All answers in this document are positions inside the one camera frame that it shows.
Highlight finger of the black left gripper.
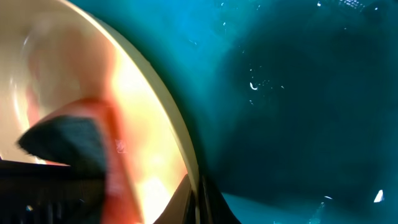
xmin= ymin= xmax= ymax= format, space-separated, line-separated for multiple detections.
xmin=1 ymin=160 xmax=104 ymax=224

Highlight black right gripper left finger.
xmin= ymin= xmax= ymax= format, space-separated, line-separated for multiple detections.
xmin=154 ymin=174 xmax=195 ymax=224

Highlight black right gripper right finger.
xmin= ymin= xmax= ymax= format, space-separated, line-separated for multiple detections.
xmin=200 ymin=175 xmax=241 ymax=224

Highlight yellow plate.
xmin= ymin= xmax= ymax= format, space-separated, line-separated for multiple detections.
xmin=1 ymin=1 xmax=200 ymax=223

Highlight teal plastic tray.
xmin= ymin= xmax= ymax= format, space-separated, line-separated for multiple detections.
xmin=76 ymin=0 xmax=397 ymax=223

